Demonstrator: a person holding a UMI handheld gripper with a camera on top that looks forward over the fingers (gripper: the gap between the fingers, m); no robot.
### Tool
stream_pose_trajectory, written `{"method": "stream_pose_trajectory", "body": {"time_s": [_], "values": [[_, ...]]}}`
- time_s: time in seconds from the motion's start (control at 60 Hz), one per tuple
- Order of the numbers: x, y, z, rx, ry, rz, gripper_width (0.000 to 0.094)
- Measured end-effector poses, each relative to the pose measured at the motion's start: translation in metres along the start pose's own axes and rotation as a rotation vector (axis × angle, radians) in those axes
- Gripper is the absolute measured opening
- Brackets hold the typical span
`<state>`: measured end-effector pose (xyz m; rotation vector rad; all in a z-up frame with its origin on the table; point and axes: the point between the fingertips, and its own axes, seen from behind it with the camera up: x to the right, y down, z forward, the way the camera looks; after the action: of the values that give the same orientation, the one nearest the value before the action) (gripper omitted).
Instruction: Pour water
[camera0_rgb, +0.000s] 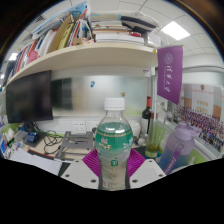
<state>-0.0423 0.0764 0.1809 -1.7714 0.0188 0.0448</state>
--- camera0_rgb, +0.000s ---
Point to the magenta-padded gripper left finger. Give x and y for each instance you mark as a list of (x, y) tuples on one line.
[(75, 171)]

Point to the white wall socket row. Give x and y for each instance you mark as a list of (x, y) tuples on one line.
[(79, 126)]

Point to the black computer monitor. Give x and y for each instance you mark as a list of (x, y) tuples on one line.
[(30, 98)]

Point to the purple translucent water bottle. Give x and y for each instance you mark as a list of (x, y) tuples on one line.
[(176, 150)]

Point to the small blue box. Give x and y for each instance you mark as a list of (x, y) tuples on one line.
[(32, 137)]

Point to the written white paper sheet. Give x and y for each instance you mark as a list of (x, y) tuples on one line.
[(40, 161)]

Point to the grey metal laptop stand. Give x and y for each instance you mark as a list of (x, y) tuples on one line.
[(76, 143)]

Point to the glass jar with green stems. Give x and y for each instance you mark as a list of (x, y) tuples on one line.
[(153, 146)]

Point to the blue tissue box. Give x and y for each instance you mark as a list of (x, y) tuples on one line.
[(5, 145)]

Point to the purple hanging flag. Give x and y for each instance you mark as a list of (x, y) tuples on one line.
[(170, 75)]

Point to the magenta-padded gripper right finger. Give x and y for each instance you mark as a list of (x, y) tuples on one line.
[(150, 171)]

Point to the dark wine bottle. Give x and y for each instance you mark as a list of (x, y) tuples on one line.
[(146, 120)]

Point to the cream shelf unit with books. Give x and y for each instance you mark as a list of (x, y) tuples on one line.
[(93, 55)]

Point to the green-labelled clear drink bottle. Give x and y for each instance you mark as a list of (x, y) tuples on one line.
[(114, 146)]

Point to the group photo poster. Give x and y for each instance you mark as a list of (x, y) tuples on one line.
[(203, 113)]

